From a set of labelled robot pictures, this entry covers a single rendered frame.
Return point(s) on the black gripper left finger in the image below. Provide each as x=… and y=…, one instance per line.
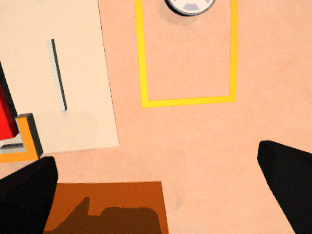
x=26, y=197

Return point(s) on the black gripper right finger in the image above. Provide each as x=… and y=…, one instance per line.
x=288, y=173

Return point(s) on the black and white wheel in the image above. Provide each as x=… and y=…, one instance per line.
x=189, y=7

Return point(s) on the yellow rectangular outline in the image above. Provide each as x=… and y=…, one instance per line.
x=186, y=101

